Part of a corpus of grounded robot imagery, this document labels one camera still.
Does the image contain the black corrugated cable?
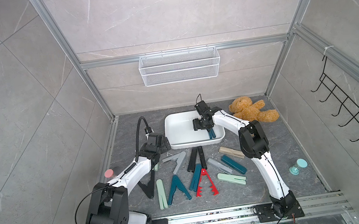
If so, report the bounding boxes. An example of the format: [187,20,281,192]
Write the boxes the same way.
[128,115,154,164]

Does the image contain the green sand timer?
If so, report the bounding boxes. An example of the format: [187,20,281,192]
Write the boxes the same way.
[289,159,308,176]

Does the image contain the pink sand timer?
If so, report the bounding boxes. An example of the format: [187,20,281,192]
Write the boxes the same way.
[104,169,114,179]

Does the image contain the grey closed pliers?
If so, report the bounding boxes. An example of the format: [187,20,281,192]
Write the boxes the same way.
[207,158,233,174]

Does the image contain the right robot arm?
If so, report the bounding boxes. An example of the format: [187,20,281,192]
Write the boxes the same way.
[193,100,300,219]

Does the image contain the dark teal pliers floor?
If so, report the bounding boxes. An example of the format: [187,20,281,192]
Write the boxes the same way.
[221,155,247,175]

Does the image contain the beige wooden pliers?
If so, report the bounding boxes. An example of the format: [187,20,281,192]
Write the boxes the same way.
[218,146,245,159]

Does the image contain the black wall hook rack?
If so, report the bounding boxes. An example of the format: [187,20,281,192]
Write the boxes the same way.
[311,56,359,143]

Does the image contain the aluminium frame rail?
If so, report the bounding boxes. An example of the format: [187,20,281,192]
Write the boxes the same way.
[29,0,115,121]

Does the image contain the grey open pliers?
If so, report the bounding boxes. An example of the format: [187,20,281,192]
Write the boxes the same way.
[162,151,187,175]

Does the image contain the teal open pliers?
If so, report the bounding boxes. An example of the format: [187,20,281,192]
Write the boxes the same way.
[168,175,192,206]

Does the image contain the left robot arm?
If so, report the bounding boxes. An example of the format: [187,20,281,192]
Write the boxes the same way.
[85,133,171,224]

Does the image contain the white wire mesh basket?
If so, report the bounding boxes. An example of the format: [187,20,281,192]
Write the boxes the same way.
[138,47,220,87]

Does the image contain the teal closed pliers centre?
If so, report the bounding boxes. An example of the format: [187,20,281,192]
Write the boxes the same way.
[189,164,202,192]

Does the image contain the brown teddy bear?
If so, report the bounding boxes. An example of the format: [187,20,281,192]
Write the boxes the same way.
[228,97,279,123]

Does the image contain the white storage box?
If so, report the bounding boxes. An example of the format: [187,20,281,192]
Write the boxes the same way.
[164,111,226,150]

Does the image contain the red open pliers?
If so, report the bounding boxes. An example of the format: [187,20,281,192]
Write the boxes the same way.
[196,169,219,197]

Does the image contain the dark teal pliers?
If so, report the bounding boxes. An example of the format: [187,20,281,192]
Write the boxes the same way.
[207,128,216,139]

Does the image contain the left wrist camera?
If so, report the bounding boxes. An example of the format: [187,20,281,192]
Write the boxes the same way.
[144,126,153,135]

